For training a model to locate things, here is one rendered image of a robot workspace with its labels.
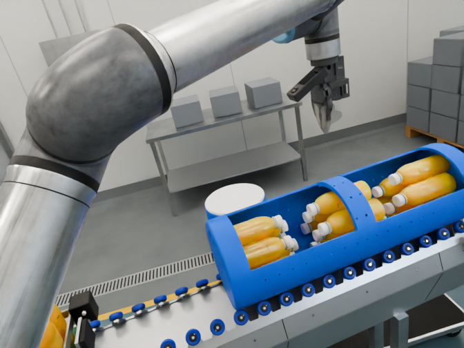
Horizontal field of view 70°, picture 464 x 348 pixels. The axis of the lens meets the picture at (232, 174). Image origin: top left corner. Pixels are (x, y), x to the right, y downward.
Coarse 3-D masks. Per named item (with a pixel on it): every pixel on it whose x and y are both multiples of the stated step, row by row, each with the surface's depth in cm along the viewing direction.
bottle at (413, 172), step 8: (424, 160) 115; (432, 160) 115; (440, 160) 115; (448, 160) 115; (400, 168) 115; (408, 168) 113; (416, 168) 113; (424, 168) 113; (432, 168) 114; (440, 168) 114; (448, 168) 116; (400, 176) 113; (408, 176) 113; (416, 176) 112; (424, 176) 114; (408, 184) 115
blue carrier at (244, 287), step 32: (384, 160) 120; (416, 160) 130; (320, 192) 122; (352, 192) 102; (224, 224) 97; (288, 224) 123; (384, 224) 100; (416, 224) 103; (224, 256) 91; (288, 256) 94; (320, 256) 96; (352, 256) 100; (224, 288) 111; (256, 288) 92; (288, 288) 99
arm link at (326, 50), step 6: (324, 42) 85; (330, 42) 85; (336, 42) 86; (306, 48) 89; (312, 48) 87; (318, 48) 86; (324, 48) 85; (330, 48) 85; (336, 48) 86; (306, 54) 90; (312, 54) 87; (318, 54) 86; (324, 54) 86; (330, 54) 86; (336, 54) 87; (312, 60) 88; (318, 60) 88
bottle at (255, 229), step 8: (264, 216) 104; (240, 224) 102; (248, 224) 101; (256, 224) 101; (264, 224) 101; (272, 224) 103; (240, 232) 100; (248, 232) 100; (256, 232) 101; (264, 232) 101; (272, 232) 103; (240, 240) 100; (248, 240) 100; (256, 240) 102
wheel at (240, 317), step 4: (236, 312) 100; (240, 312) 100; (244, 312) 100; (236, 316) 99; (240, 316) 99; (244, 316) 99; (248, 316) 100; (236, 320) 99; (240, 320) 99; (244, 320) 99; (240, 324) 99; (244, 324) 99
